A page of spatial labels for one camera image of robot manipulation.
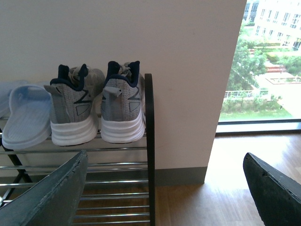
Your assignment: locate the grey sneaker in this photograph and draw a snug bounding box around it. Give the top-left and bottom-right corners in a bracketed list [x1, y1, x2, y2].
[44, 64, 105, 146]
[101, 61, 145, 144]

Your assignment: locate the light blue slipper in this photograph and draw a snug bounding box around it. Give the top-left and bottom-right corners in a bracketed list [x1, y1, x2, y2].
[0, 80, 29, 117]
[2, 82, 51, 150]

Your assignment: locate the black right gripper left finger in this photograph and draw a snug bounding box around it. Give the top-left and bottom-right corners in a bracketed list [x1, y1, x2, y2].
[0, 150, 88, 226]

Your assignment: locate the black metal shoe rack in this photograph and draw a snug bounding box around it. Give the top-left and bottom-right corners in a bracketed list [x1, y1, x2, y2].
[0, 73, 156, 226]

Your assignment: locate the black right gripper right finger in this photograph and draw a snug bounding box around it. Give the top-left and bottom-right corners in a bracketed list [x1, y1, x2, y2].
[243, 153, 301, 226]

